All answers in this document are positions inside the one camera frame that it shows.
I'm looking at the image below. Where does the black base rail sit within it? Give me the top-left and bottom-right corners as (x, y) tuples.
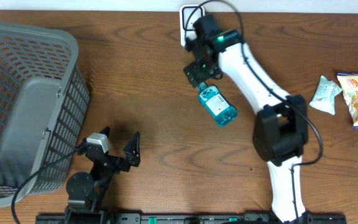
(35, 212), (347, 224)

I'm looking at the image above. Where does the teal mouthwash bottle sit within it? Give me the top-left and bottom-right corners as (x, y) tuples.
(197, 82), (238, 127)

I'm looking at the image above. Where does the grey plastic shopping basket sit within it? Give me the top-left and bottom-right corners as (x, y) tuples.
(0, 21), (90, 207)

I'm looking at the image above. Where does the green wet wipes pack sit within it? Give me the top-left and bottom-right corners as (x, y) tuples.
(310, 75), (342, 115)

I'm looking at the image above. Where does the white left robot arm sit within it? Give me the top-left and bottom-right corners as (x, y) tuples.
(63, 126), (140, 224)

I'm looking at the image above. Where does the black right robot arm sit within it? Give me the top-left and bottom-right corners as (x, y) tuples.
(181, 28), (308, 223)

